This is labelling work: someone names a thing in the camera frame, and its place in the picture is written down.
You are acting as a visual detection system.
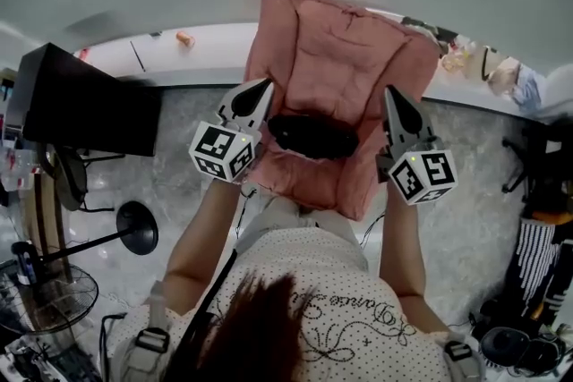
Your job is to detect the grey trousers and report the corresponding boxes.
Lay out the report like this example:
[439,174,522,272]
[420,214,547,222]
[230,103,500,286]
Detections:
[233,195,362,250]

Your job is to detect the person's right forearm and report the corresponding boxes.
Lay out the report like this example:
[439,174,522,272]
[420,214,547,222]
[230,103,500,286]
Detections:
[378,182,450,335]

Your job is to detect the pale doll toy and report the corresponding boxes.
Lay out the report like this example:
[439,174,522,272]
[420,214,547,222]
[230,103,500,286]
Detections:
[486,55,546,109]

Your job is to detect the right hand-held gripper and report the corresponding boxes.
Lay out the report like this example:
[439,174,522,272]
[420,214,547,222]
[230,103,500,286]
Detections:
[374,84,459,208]

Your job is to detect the black office chair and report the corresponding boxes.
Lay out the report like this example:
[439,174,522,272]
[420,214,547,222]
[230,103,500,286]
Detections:
[36,143,116,215]

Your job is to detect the black standing fan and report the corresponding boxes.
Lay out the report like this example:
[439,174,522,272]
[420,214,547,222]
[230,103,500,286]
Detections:
[0,199,160,337]

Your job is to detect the person's left forearm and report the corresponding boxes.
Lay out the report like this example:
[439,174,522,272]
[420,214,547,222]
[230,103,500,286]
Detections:
[161,177,244,312]

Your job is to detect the black chair base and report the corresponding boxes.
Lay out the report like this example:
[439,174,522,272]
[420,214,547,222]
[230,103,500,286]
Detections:
[500,123,573,205]

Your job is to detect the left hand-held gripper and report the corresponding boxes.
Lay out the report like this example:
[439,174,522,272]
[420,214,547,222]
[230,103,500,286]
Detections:
[188,76,276,184]

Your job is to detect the black cable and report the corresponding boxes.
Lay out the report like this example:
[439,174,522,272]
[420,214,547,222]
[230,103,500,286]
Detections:
[176,248,239,354]

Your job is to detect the white dotted shirt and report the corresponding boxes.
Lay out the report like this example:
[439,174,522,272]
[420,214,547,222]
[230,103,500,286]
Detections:
[106,226,487,382]

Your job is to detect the black white striped cloth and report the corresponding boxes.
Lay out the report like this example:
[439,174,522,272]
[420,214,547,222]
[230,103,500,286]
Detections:
[504,217,570,321]

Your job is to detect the grey harness strap with buckle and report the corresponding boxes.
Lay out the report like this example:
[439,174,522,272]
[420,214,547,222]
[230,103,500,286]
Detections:
[116,281,174,382]
[440,335,483,382]

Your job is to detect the pink padded jacket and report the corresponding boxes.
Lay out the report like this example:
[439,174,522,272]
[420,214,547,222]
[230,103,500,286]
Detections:
[243,0,443,223]

